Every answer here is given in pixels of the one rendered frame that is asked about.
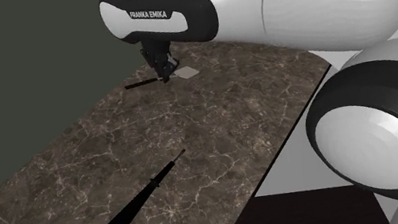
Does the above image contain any black-handled spatula with pale blade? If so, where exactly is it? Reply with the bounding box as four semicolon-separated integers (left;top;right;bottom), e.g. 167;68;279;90
122;63;201;92

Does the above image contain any long black tapered pen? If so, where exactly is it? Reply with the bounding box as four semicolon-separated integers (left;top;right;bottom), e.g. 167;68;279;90
47;148;198;224

